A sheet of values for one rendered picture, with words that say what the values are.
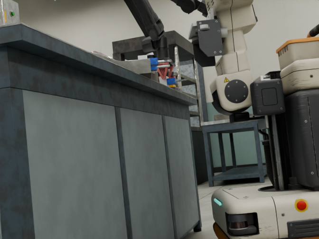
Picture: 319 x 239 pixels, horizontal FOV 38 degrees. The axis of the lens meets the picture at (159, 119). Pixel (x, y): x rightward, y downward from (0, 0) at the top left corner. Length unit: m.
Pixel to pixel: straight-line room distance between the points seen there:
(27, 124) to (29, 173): 0.11
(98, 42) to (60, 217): 8.56
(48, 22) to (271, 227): 8.85
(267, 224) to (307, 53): 0.77
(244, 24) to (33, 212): 1.39
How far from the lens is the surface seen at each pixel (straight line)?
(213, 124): 5.81
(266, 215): 1.88
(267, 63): 8.65
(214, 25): 2.08
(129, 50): 6.44
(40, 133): 1.14
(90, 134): 1.40
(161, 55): 2.25
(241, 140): 8.62
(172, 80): 2.23
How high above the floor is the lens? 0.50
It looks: 4 degrees up
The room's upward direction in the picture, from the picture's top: 6 degrees counter-clockwise
